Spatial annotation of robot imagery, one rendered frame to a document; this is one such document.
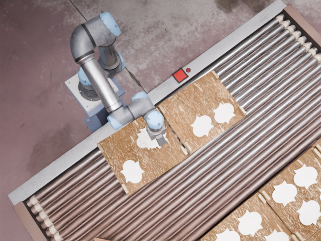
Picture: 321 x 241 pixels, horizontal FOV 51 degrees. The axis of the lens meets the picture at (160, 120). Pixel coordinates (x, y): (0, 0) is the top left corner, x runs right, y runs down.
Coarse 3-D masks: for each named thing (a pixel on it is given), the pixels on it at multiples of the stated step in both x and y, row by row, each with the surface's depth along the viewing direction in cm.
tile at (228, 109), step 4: (220, 104) 199; (224, 104) 199; (228, 104) 199; (220, 108) 199; (224, 108) 199; (228, 108) 199; (232, 108) 199; (216, 112) 198; (220, 112) 198; (224, 112) 198; (228, 112) 198; (232, 112) 198; (216, 116) 197; (220, 116) 197; (224, 116) 197; (228, 116) 197; (232, 116) 197; (216, 120) 197; (220, 120) 197; (224, 120) 197; (228, 120) 197
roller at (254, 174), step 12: (300, 132) 198; (288, 144) 196; (276, 156) 194; (264, 168) 192; (252, 180) 191; (228, 192) 189; (216, 204) 187; (204, 216) 185; (192, 228) 184; (168, 240) 183; (180, 240) 183
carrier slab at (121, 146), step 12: (144, 120) 198; (120, 132) 196; (132, 132) 196; (168, 132) 196; (108, 144) 194; (120, 144) 194; (132, 144) 194; (168, 144) 194; (180, 144) 194; (108, 156) 192; (120, 156) 192; (132, 156) 192; (144, 156) 192; (156, 156) 192; (168, 156) 192; (180, 156) 192; (120, 168) 190; (144, 168) 190; (156, 168) 190; (168, 168) 190; (120, 180) 188; (144, 180) 188; (132, 192) 187
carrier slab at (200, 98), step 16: (208, 80) 204; (176, 96) 202; (192, 96) 202; (208, 96) 202; (224, 96) 202; (176, 112) 199; (192, 112) 199; (208, 112) 199; (240, 112) 199; (176, 128) 196; (192, 128) 196; (224, 128) 196; (192, 144) 194
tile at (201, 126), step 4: (196, 116) 197; (204, 116) 197; (196, 120) 197; (200, 120) 197; (204, 120) 197; (208, 120) 197; (192, 124) 196; (196, 124) 196; (200, 124) 196; (204, 124) 196; (208, 124) 196; (196, 128) 196; (200, 128) 196; (204, 128) 196; (208, 128) 196; (196, 132) 195; (200, 132) 195; (204, 132) 195; (200, 136) 194
